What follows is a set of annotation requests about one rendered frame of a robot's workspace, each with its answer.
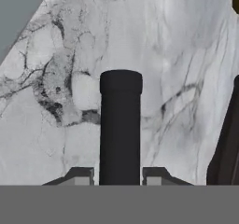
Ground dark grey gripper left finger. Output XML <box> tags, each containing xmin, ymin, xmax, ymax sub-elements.
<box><xmin>41</xmin><ymin>166</ymin><xmax>95</xmax><ymax>187</ymax></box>

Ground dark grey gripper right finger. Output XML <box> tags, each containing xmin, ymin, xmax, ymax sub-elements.
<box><xmin>142</xmin><ymin>166</ymin><xmax>195</xmax><ymax>187</ymax></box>

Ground dark brown tall object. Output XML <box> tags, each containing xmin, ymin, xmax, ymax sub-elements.
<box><xmin>205</xmin><ymin>74</ymin><xmax>239</xmax><ymax>187</ymax></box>

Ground dark brown round object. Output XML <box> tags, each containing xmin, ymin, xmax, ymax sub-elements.
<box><xmin>232</xmin><ymin>0</ymin><xmax>239</xmax><ymax>16</ymax></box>

